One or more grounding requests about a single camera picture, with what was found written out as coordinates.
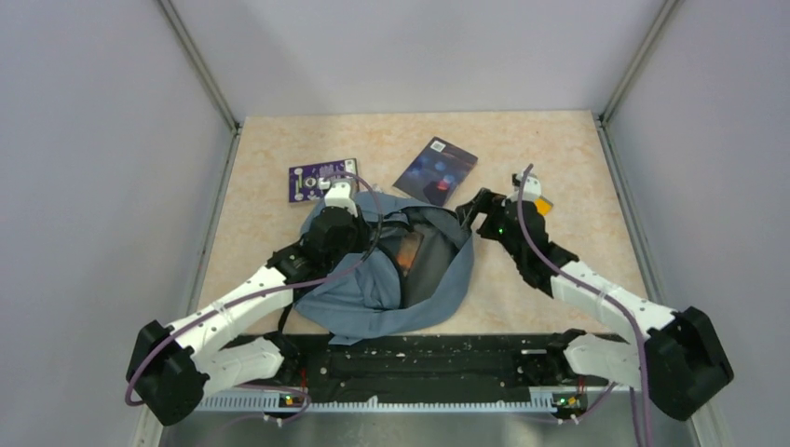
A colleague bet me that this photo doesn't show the dark blue paperback book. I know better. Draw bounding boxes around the dark blue paperback book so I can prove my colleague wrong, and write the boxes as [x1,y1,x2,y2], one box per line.
[393,136,478,207]

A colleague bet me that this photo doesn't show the purple cover book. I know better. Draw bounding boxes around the purple cover book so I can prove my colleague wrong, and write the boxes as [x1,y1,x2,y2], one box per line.
[288,158,359,204]

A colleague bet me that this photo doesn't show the brown cover book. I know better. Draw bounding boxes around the brown cover book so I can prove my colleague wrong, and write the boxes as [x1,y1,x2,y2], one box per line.
[396,231,424,276]

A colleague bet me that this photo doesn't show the blue grey backpack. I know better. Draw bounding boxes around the blue grey backpack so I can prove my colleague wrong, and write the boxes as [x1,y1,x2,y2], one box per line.
[294,192,474,345]

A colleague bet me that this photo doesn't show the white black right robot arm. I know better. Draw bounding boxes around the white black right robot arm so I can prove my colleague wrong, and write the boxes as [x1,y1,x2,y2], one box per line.
[456,188,735,421]

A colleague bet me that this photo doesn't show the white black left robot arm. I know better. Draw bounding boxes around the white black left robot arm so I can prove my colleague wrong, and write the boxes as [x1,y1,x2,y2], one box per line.
[125,206,383,427]

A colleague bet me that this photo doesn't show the yellow grey eraser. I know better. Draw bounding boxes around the yellow grey eraser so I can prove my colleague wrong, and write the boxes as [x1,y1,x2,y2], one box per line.
[534,196,553,216]

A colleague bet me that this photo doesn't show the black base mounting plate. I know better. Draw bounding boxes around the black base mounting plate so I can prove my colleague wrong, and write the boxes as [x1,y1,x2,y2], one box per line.
[253,332,607,404]

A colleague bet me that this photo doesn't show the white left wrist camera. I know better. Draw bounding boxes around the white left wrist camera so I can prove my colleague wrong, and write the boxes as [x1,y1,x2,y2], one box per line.
[318,176,359,217]

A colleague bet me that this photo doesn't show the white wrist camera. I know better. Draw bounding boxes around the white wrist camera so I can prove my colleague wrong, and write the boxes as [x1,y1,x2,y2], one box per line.
[318,176,359,217]
[508,173,542,202]

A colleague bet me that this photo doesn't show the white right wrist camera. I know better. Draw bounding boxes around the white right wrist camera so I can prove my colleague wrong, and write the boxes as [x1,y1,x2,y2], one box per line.
[508,173,542,202]

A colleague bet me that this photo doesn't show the aluminium front rail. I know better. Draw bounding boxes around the aluminium front rail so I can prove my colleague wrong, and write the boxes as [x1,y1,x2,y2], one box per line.
[147,350,711,414]

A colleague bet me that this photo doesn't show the metal frame rail left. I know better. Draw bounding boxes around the metal frame rail left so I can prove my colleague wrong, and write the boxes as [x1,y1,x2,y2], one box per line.
[132,0,242,447]

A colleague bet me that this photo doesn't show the metal frame rail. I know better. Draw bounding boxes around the metal frame rail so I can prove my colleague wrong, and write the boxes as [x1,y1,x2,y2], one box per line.
[132,0,242,447]
[595,0,729,447]

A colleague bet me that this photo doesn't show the metal frame rail right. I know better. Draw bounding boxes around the metal frame rail right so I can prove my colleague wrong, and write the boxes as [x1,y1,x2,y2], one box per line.
[595,0,729,447]

